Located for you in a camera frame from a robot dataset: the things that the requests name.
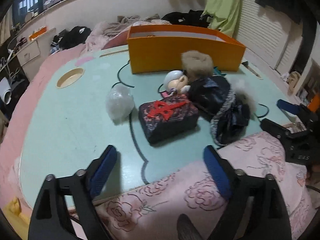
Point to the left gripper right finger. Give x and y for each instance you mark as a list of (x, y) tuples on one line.
[(268, 217)]

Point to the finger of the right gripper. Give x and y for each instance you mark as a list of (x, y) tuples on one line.
[(288, 107)]

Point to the grey fluffy pompom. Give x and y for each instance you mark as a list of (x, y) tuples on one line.
[(245, 93)]

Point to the black doll jacket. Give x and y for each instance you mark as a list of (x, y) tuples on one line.
[(218, 102)]

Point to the beige fur hat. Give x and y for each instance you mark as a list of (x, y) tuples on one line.
[(197, 65)]

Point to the small doll figure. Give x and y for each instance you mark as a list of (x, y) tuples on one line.
[(176, 82)]

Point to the green hanging cloth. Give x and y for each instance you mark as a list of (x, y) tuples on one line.
[(222, 15)]

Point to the red black pouch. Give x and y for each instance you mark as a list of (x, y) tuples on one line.
[(166, 118)]

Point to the black clothes pile right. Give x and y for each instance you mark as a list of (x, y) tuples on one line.
[(191, 18)]

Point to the black clothes pile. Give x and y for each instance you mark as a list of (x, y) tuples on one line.
[(191, 18), (69, 39)]

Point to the clear plastic bag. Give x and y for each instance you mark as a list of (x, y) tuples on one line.
[(119, 102)]

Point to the orange cardboard box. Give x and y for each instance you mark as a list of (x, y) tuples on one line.
[(158, 48)]

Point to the white drawer cabinet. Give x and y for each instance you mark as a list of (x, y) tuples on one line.
[(32, 56)]

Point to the pink blanket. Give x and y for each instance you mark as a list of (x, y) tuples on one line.
[(108, 35)]

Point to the black clothes pile left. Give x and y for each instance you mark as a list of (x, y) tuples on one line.
[(69, 39)]

